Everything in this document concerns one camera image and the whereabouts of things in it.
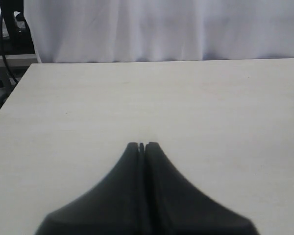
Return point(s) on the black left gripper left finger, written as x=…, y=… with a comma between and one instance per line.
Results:
x=109, y=208

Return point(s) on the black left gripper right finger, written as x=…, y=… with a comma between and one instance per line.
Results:
x=177, y=207

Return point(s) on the white backdrop curtain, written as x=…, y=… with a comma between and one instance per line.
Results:
x=80, y=31

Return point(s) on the black stand with frame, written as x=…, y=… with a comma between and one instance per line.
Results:
x=16, y=46

